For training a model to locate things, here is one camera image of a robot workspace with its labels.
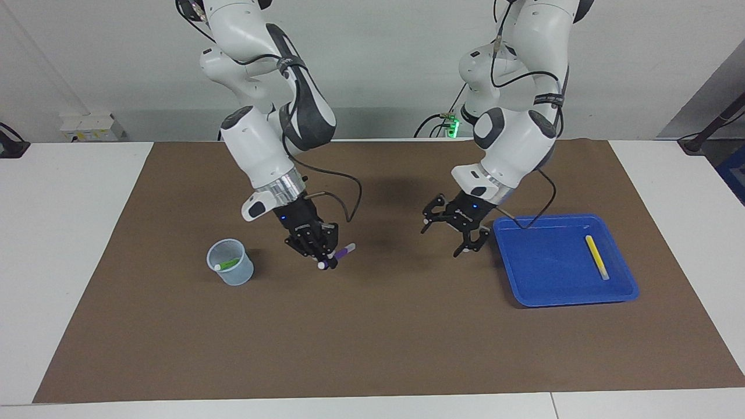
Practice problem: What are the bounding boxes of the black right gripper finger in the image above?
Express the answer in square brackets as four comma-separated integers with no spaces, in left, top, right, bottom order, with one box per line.
[317,222,339,270]
[284,233,328,264]

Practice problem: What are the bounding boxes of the black table clamp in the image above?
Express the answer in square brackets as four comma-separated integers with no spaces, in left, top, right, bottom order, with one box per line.
[0,122,31,159]

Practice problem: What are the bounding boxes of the brown table mat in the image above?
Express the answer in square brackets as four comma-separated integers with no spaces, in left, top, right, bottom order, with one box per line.
[32,139,745,404]

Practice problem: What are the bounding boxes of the clear plastic cup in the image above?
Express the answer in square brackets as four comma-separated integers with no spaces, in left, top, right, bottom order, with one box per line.
[207,238,255,286]

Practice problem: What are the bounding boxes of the blue plastic tray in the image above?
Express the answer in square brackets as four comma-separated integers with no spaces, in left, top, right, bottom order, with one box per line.
[492,214,640,308]

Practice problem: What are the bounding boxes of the black stand with pole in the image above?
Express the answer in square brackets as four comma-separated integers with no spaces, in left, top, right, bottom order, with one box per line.
[678,93,745,155]

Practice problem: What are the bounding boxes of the white wall socket box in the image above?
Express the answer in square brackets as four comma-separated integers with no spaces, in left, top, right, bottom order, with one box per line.
[60,112,124,143]

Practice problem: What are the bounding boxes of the blue box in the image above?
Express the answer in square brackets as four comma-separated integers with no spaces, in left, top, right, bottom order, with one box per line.
[716,145,745,205]

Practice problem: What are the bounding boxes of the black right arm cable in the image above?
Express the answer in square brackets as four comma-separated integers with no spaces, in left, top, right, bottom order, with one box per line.
[175,0,363,223]

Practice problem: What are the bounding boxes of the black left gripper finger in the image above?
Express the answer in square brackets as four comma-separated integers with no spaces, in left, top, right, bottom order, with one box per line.
[421,195,449,235]
[453,224,491,258]

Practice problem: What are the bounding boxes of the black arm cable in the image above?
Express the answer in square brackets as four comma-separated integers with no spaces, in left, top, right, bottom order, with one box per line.
[175,0,363,223]
[489,0,568,229]

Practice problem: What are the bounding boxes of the yellow pen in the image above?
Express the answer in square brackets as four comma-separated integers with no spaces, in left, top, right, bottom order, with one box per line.
[585,235,610,281]

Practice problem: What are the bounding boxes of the purple pen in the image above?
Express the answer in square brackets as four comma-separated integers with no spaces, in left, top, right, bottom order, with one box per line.
[317,243,357,270]

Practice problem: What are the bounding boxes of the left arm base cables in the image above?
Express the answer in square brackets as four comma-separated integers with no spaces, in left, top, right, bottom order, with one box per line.
[414,81,469,139]

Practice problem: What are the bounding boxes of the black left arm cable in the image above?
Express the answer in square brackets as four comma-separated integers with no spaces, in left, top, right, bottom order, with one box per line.
[489,0,568,229]

